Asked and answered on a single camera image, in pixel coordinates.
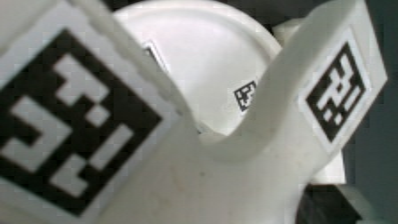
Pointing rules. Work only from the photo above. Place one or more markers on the white cylindrical table leg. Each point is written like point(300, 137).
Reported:
point(214, 49)

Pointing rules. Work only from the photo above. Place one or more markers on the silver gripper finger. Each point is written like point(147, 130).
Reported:
point(325, 207)

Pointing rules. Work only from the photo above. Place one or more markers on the white cross-shaped table base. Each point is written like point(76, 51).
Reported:
point(108, 161)

